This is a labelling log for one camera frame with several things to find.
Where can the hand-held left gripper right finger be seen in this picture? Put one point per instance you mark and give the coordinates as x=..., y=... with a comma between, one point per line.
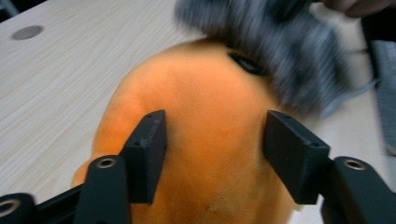
x=295, y=155

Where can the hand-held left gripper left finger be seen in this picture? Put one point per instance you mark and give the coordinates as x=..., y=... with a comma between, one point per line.
x=146, y=155

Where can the orange ball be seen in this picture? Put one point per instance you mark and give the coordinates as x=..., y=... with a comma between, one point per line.
x=211, y=99

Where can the grey fluffy cloth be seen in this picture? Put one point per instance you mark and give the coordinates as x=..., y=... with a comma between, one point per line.
x=295, y=62

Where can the grey round table grommet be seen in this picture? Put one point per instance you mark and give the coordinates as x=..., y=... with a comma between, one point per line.
x=26, y=32

